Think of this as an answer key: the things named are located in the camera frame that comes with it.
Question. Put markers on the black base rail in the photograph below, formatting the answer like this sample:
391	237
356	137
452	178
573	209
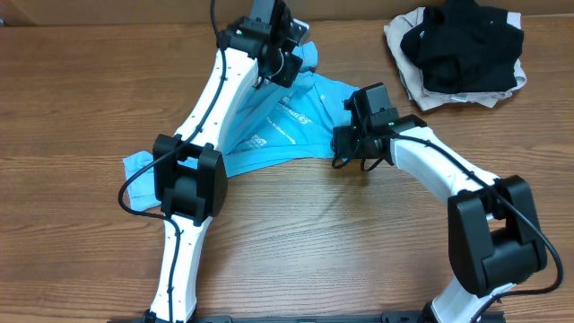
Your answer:
309	319

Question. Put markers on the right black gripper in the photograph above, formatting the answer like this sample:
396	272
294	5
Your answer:
342	140

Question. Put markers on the black folded garment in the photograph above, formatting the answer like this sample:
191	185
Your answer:
462	46

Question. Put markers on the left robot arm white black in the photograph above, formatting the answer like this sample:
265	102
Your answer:
190	179

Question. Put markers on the light blue printed t-shirt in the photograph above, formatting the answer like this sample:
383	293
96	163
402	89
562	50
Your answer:
277	125

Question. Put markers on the beige folded garment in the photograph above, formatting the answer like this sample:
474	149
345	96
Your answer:
411	76

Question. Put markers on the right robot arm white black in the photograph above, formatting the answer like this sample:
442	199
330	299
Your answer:
494	240

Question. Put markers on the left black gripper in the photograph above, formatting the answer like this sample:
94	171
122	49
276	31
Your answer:
284	76

